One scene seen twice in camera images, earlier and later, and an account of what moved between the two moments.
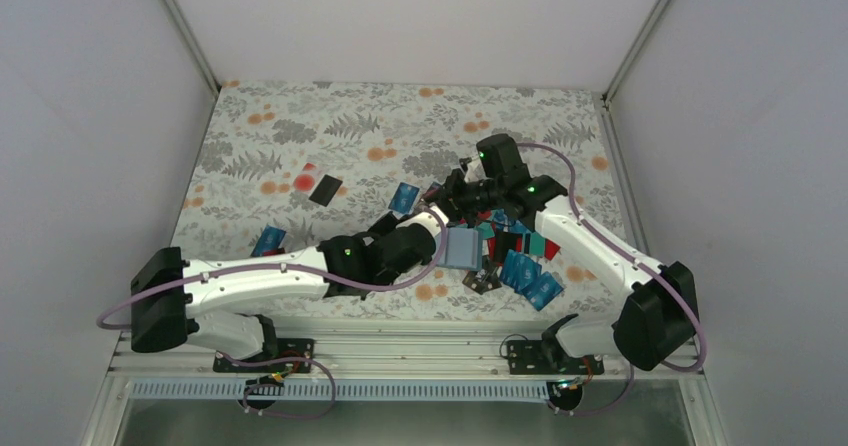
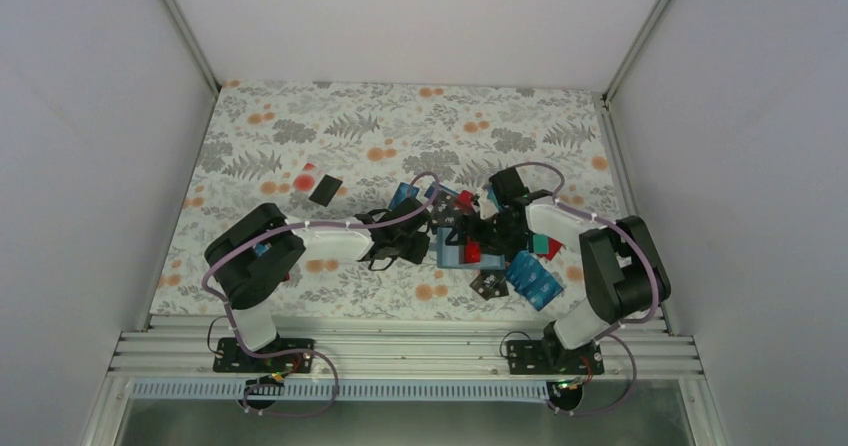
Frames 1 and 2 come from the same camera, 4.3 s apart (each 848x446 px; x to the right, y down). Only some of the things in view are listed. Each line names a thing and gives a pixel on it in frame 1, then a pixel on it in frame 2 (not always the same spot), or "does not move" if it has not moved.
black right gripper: (449, 201) → (486, 246)
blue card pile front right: (523, 275) does not move
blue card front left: (404, 199) does not move
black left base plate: (286, 348) does not move
